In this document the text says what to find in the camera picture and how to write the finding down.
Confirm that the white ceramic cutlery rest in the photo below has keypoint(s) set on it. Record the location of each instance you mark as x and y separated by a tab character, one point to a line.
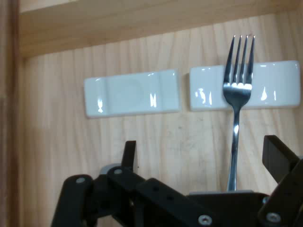
274	87
132	94

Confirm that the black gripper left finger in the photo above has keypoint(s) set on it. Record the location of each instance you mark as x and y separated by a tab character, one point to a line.
123	196

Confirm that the light wooden drawer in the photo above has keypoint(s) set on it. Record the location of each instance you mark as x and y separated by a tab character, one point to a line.
59	142

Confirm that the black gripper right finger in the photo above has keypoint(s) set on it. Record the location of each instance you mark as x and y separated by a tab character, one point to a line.
284	189

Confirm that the silver metal fork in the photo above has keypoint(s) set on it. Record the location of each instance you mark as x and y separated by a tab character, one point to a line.
237	94

